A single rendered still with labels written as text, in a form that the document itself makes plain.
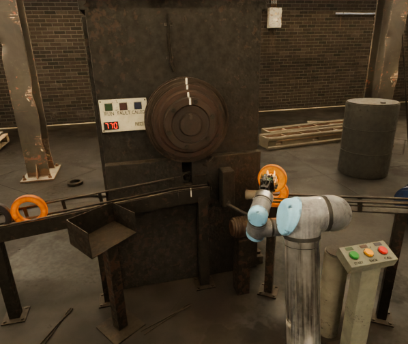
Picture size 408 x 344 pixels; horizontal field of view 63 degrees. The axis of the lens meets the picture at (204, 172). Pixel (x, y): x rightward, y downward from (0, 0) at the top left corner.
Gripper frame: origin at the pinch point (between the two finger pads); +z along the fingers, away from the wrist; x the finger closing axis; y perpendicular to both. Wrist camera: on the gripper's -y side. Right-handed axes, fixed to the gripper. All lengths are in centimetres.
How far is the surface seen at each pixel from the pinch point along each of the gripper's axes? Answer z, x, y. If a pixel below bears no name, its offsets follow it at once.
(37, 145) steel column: 107, 311, -68
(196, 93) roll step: 9, 41, 42
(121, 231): -49, 70, -9
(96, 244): -62, 75, -7
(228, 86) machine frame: 37, 32, 35
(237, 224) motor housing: -10.3, 19.1, -31.2
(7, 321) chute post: -90, 140, -58
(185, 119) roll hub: -3, 44, 33
